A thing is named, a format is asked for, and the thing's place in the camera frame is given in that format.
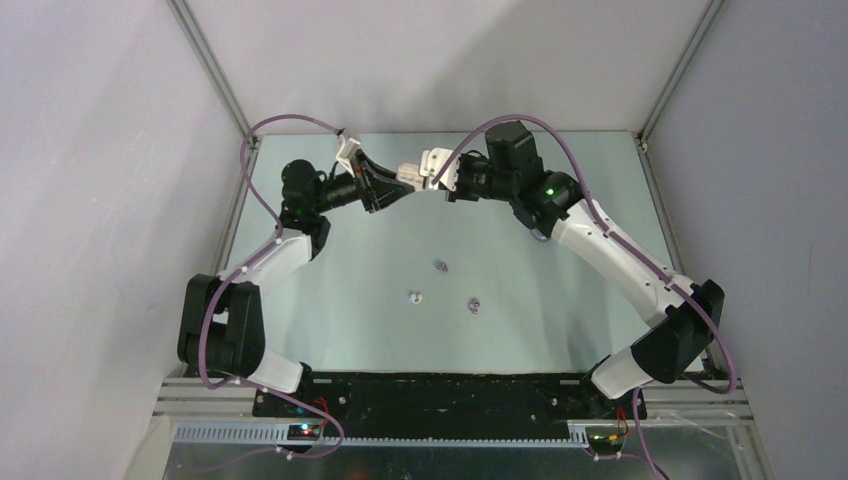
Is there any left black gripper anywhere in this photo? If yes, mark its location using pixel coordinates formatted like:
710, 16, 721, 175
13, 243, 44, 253
311, 149, 414, 215

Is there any blue round disc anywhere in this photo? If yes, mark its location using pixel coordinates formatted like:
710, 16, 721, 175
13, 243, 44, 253
530, 229, 550, 243

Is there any white earbud charging case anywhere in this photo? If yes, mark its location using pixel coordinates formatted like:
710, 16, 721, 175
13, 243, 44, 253
396, 163, 426, 191

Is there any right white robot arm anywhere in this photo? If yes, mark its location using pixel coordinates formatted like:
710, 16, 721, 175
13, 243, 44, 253
419, 115, 724, 418

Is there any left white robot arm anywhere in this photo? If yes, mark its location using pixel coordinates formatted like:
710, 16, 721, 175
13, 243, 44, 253
177, 148, 428, 417

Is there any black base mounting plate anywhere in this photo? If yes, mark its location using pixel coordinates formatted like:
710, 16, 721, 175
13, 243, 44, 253
293, 371, 647, 442

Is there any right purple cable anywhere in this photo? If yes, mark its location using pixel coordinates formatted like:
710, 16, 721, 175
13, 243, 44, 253
430, 115, 740, 480

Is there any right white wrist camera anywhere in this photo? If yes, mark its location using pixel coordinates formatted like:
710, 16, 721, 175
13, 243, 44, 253
419, 148, 459, 192

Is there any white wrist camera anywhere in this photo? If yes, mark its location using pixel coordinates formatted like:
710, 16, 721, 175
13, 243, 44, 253
419, 148, 459, 192
335, 132, 361, 175

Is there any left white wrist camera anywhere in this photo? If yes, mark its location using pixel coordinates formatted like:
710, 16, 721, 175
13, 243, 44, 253
335, 132, 361, 175

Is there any left corner aluminium post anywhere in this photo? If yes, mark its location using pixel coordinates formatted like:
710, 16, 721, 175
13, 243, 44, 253
165, 0, 251, 138

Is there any corner aluminium post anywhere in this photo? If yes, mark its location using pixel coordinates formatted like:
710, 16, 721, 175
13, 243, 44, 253
636, 0, 726, 154
165, 0, 251, 138

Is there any right corner aluminium post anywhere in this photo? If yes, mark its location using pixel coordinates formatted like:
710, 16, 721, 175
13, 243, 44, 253
636, 0, 726, 154

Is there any aluminium frame rail front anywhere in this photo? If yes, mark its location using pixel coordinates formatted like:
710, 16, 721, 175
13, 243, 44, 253
153, 379, 754, 448

